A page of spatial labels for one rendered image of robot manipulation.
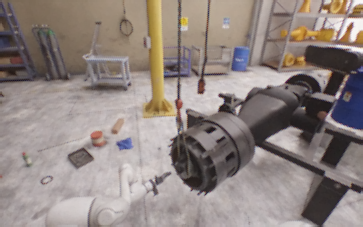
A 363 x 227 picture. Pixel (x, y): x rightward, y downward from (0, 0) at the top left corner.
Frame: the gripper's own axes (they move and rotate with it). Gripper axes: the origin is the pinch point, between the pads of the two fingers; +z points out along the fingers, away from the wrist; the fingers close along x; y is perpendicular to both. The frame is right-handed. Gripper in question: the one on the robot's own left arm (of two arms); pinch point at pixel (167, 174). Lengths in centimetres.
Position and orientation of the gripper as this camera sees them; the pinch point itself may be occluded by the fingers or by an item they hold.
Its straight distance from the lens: 158.5
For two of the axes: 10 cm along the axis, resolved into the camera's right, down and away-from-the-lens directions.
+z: 7.5, -3.1, 5.9
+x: -4.9, 3.4, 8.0
